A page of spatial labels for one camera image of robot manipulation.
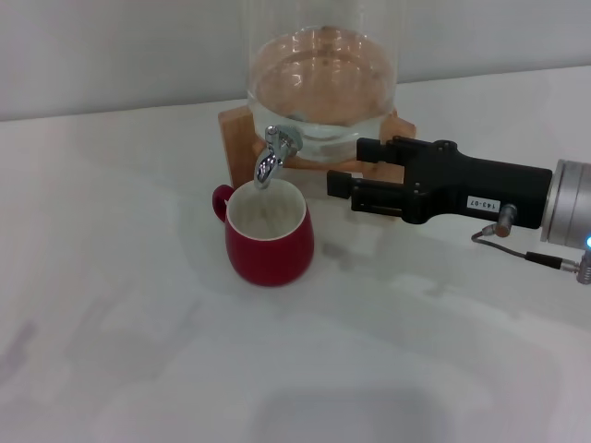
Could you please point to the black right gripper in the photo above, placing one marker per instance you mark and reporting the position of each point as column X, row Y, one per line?
column 480, row 189

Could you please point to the red ceramic cup white inside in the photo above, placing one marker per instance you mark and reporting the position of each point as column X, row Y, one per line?
column 272, row 256

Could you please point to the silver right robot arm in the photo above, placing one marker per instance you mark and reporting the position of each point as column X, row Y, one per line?
column 570, row 203

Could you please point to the chrome faucet tap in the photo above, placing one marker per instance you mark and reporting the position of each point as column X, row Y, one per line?
column 270, row 159

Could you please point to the clear glass water dispenser jar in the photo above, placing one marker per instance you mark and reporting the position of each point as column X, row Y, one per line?
column 323, row 78

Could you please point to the light wooden dispenser stand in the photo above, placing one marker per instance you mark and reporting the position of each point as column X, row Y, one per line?
column 237, row 147

